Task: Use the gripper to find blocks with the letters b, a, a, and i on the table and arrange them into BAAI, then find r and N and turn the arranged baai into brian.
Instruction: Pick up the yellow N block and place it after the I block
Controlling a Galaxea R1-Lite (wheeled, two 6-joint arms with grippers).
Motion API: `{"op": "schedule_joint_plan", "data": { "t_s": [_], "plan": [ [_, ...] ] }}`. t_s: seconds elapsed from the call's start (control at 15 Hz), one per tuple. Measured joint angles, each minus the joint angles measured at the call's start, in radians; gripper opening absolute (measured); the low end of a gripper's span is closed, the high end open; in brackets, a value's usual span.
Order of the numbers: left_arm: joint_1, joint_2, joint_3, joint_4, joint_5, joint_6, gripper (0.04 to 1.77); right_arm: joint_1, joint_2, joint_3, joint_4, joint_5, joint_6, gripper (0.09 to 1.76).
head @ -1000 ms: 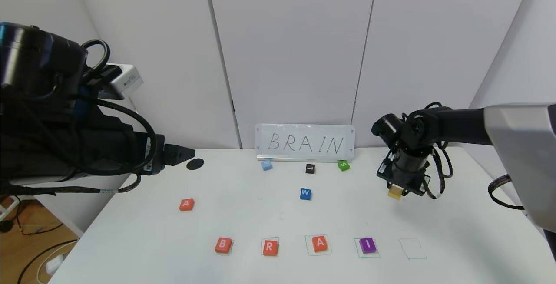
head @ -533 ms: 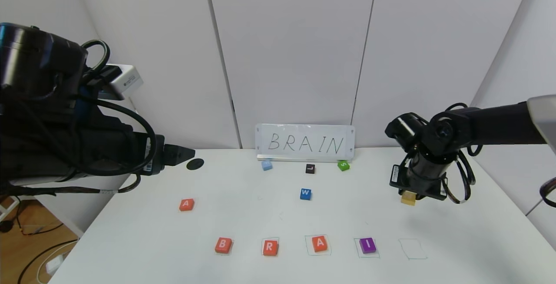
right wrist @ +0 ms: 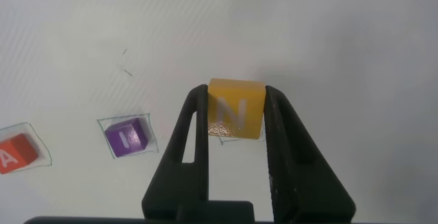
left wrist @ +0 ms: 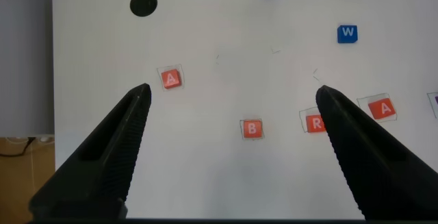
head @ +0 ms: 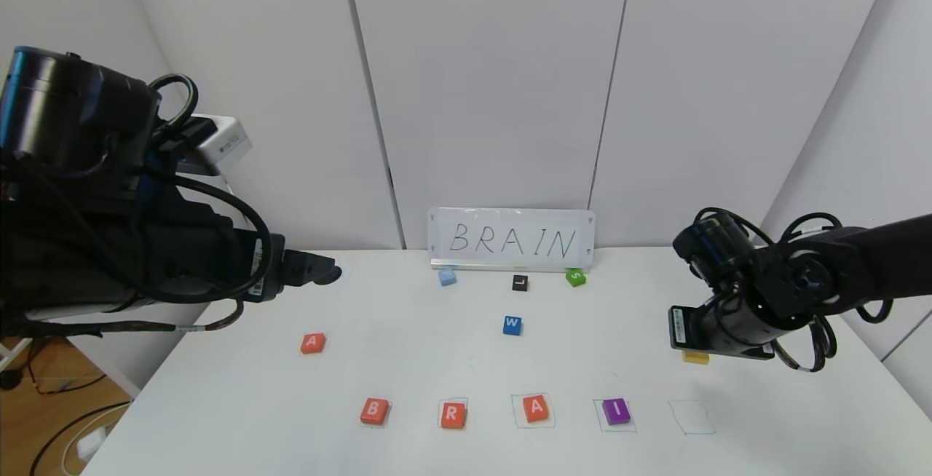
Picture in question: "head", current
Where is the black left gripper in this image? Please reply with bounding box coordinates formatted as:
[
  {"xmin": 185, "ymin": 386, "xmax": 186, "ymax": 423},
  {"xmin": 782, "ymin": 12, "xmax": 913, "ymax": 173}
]
[{"xmin": 149, "ymin": 200, "xmax": 343, "ymax": 304}]

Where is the orange block letter B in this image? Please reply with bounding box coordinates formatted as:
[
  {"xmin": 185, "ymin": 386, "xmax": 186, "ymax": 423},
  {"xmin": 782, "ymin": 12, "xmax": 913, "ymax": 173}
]
[{"xmin": 360, "ymin": 397, "xmax": 392, "ymax": 426}]

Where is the white BRAIN whiteboard sign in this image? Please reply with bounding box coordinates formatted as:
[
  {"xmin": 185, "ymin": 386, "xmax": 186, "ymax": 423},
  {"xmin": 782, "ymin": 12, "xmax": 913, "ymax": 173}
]
[{"xmin": 427, "ymin": 207, "xmax": 596, "ymax": 273}]

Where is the white power adapter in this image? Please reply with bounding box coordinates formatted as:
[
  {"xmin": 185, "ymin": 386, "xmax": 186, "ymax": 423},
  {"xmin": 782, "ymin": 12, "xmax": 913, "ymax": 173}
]
[{"xmin": 76, "ymin": 429, "xmax": 108, "ymax": 461}]

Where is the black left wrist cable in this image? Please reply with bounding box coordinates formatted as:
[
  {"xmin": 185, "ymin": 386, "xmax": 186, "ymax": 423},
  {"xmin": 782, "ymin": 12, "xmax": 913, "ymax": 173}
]
[{"xmin": 109, "ymin": 72, "xmax": 275, "ymax": 302}]

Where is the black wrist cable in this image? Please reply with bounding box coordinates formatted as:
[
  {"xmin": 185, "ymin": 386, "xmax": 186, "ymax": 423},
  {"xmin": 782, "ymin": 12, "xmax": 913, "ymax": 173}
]
[
  {"xmin": 109, "ymin": 72, "xmax": 275, "ymax": 302},
  {"xmin": 692, "ymin": 207, "xmax": 895, "ymax": 373}
]

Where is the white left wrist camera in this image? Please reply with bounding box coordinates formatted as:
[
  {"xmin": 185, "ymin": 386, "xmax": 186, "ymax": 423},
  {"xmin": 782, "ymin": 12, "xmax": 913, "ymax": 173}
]
[{"xmin": 178, "ymin": 116, "xmax": 253, "ymax": 176}]

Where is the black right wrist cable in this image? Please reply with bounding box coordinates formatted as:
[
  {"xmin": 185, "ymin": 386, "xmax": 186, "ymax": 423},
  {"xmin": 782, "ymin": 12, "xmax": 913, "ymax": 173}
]
[{"xmin": 692, "ymin": 207, "xmax": 895, "ymax": 373}]

